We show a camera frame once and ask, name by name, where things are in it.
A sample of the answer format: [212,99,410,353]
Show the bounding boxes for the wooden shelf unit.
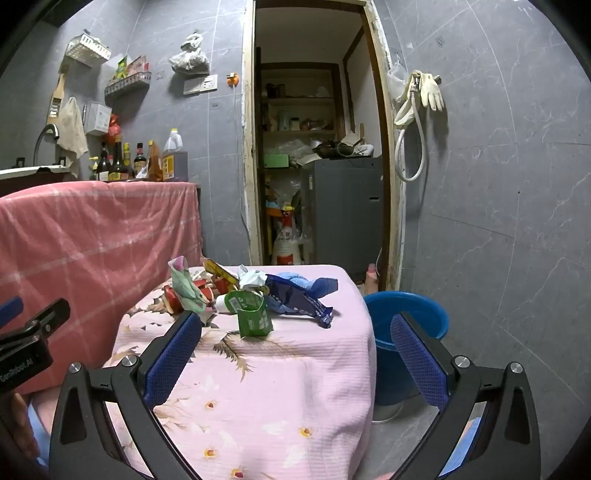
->
[259,62,345,266]

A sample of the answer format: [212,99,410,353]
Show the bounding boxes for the light blue cloth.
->
[274,271,340,296]

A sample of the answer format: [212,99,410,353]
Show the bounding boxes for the grey cabinet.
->
[302,157,384,284]

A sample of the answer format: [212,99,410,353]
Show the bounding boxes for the wooden door frame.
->
[241,0,407,291]

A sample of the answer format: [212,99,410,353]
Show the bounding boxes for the green and pink wrapper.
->
[168,256,208,319]

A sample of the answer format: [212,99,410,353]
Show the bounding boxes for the wooden board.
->
[46,74,68,125]

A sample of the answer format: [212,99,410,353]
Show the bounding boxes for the person's left forearm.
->
[0,392,42,467]

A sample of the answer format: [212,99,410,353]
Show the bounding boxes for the white sink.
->
[0,164,70,181]

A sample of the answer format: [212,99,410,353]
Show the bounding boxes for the cream rubber gloves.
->
[409,70,445,112]

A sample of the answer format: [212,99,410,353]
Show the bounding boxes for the white paper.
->
[237,265,269,291]

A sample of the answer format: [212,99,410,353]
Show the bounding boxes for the wall socket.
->
[183,75,219,96]

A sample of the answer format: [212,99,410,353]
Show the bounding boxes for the pink floral cloth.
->
[102,264,377,480]

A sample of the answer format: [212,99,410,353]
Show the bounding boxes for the grey wall shelf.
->
[105,71,152,97]

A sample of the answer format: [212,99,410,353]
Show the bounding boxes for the dark wok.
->
[311,138,356,160]

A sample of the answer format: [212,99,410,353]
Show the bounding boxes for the row of dark sauce bottles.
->
[88,136,163,182]

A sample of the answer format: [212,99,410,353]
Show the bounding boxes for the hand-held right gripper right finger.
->
[390,311,542,480]

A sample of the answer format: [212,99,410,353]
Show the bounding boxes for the green drink carton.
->
[237,290,273,337]

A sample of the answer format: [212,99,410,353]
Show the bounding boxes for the cooking oil jug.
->
[161,128,189,182]

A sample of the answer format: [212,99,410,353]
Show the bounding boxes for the yellow wrapper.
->
[203,258,238,289]

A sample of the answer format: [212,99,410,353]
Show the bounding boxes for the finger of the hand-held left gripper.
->
[0,296,24,329]
[0,298,71,354]

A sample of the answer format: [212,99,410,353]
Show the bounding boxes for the white sack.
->
[272,205,305,266]

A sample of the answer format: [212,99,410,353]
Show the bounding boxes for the white wall box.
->
[85,102,114,137]

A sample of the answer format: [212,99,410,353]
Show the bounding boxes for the pink checked cloth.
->
[0,181,204,398]

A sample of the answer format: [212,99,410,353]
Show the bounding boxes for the hanging beige cloth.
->
[58,97,89,167]

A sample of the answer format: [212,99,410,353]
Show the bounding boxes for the white hose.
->
[393,71,428,182]

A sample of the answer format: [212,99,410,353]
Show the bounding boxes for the hanging clear plastic bag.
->
[168,32,211,75]

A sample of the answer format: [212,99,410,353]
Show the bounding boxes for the blue plastic bucket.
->
[362,291,450,407]

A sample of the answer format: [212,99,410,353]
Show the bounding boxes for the white wall basket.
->
[65,31,112,63]

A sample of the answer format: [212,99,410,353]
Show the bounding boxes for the dark blue snack bag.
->
[265,273,334,329]

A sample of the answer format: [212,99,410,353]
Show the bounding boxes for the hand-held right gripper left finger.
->
[48,310,204,480]

